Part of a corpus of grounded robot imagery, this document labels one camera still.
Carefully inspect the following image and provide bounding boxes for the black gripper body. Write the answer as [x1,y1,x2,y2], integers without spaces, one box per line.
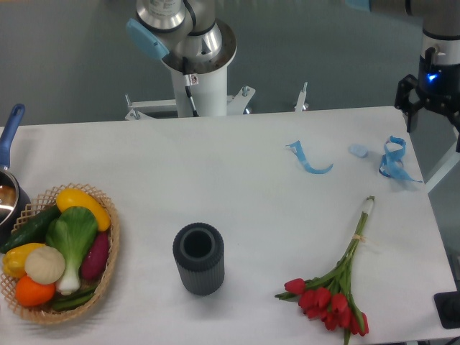
[413,47,459,117]

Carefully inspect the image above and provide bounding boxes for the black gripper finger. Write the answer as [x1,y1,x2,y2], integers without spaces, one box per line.
[394,74,424,132]
[447,111,460,152]

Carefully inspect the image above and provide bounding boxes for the red tulip bouquet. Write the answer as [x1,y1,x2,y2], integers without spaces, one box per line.
[275,195,375,344]

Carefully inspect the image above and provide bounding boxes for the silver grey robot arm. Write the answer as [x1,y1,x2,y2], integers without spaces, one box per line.
[126,1,459,129]

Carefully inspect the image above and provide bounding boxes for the blue tangled tape strip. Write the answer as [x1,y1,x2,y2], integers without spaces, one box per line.
[379,136,423,183]

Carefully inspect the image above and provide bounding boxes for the blue curved tape strip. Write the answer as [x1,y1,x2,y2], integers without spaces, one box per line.
[286,140,334,175]

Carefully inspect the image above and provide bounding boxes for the black device at edge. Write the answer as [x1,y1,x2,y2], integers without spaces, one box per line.
[433,291,459,329]

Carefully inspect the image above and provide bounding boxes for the dark grey ribbed vase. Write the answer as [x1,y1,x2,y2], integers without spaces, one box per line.
[172,223,225,296]

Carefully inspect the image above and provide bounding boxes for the purple sweet potato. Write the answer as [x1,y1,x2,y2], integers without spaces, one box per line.
[80,232,109,280]

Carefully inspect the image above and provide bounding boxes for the green bok choy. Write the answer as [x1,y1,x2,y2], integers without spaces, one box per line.
[45,206,98,295]

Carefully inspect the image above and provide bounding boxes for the woven wicker basket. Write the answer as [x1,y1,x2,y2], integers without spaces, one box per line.
[1,183,120,325]

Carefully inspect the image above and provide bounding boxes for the green cucumber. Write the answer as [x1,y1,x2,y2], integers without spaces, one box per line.
[1,205,61,254]

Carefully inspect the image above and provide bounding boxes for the green bean pods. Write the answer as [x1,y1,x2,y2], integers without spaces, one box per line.
[50,285,96,312]

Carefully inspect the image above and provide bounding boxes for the white garlic bulb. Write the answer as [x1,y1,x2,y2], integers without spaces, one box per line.
[24,246,65,285]

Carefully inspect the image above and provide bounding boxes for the yellow bell pepper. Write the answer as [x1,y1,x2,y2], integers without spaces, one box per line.
[2,243,45,279]

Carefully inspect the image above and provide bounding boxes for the orange fruit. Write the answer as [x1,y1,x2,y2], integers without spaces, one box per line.
[15,275,55,307]

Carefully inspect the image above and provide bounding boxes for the white table leg frame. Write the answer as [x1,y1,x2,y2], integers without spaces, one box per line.
[425,144,459,193]

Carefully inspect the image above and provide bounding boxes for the white metal base frame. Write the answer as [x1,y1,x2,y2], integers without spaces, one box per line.
[124,81,309,121]

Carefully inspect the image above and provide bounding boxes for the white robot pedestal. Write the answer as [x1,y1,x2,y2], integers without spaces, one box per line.
[170,67,227,118]

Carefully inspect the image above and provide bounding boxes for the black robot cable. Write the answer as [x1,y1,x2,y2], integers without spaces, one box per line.
[180,56,200,118]

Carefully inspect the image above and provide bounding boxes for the blue handled saucepan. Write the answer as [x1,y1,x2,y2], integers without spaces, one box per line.
[1,103,30,245]

